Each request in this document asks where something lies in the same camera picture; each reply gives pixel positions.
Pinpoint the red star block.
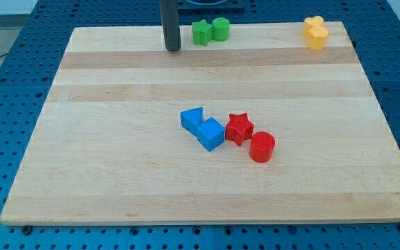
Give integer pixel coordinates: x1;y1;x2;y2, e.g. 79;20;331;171
225;113;254;147

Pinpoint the green star block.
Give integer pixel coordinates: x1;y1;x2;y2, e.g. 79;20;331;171
192;19;213;46

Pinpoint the blue triangle block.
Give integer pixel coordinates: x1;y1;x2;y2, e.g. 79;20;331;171
180;107;203;136

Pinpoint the blue cube block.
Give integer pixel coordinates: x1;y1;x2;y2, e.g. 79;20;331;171
197;117;225;151

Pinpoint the red cylinder block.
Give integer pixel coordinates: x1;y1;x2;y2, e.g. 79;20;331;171
249;131;276;163

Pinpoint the light wooden board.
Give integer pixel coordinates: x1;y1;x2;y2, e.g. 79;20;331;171
0;22;400;226

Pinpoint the green cylinder block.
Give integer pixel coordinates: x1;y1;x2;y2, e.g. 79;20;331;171
212;17;231;42

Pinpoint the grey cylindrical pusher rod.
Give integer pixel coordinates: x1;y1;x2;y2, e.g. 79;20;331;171
159;0;181;52

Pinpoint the yellow hexagon block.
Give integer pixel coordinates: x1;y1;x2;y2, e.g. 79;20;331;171
306;26;329;51

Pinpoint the yellow heart block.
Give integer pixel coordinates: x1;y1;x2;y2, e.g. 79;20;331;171
302;15;324;37

